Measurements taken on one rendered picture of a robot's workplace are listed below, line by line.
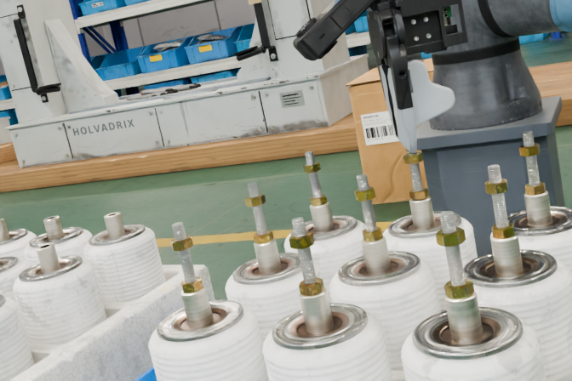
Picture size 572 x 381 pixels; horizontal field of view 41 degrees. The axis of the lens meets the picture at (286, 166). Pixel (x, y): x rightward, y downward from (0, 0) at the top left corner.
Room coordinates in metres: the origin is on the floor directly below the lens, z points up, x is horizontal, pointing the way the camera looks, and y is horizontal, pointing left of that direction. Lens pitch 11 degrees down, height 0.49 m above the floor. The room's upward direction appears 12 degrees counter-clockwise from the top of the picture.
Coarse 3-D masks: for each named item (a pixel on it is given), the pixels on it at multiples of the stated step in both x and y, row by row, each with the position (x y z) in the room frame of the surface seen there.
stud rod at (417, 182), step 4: (408, 152) 0.76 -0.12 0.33; (416, 152) 0.76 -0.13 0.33; (412, 164) 0.76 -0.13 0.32; (416, 164) 0.76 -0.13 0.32; (412, 168) 0.76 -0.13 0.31; (416, 168) 0.76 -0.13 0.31; (412, 172) 0.76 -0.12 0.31; (416, 172) 0.76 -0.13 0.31; (412, 176) 0.76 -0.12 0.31; (416, 176) 0.76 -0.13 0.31; (420, 176) 0.76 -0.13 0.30; (412, 180) 0.76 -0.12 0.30; (416, 180) 0.76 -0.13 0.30; (420, 180) 0.76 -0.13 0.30; (416, 184) 0.76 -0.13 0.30; (420, 184) 0.76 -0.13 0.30; (416, 188) 0.76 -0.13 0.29; (420, 188) 0.76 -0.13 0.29
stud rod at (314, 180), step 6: (306, 156) 0.82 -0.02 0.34; (312, 156) 0.82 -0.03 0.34; (312, 162) 0.82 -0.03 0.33; (312, 174) 0.82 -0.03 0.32; (312, 180) 0.82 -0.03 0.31; (318, 180) 0.82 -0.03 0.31; (312, 186) 0.82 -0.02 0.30; (318, 186) 0.82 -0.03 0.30; (312, 192) 0.82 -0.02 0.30; (318, 192) 0.82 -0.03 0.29
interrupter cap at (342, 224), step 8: (336, 216) 0.85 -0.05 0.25; (344, 216) 0.85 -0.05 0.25; (312, 224) 0.84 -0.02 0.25; (336, 224) 0.83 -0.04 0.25; (344, 224) 0.82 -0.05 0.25; (352, 224) 0.81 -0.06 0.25; (312, 232) 0.82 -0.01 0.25; (328, 232) 0.80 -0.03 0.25; (336, 232) 0.79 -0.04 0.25; (344, 232) 0.79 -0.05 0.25; (320, 240) 0.79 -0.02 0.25
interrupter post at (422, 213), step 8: (416, 200) 0.76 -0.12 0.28; (424, 200) 0.75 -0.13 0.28; (416, 208) 0.75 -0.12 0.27; (424, 208) 0.75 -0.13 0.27; (416, 216) 0.75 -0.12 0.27; (424, 216) 0.75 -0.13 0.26; (432, 216) 0.75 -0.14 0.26; (416, 224) 0.75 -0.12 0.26; (424, 224) 0.75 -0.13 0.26; (432, 224) 0.75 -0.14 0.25
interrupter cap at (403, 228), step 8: (408, 216) 0.79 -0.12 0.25; (456, 216) 0.76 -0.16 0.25; (392, 224) 0.78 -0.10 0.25; (400, 224) 0.77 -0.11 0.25; (408, 224) 0.77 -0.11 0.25; (440, 224) 0.76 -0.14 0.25; (456, 224) 0.73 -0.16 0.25; (392, 232) 0.75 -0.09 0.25; (400, 232) 0.75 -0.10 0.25; (408, 232) 0.74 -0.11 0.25; (416, 232) 0.73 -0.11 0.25; (424, 232) 0.73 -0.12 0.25; (432, 232) 0.72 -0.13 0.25
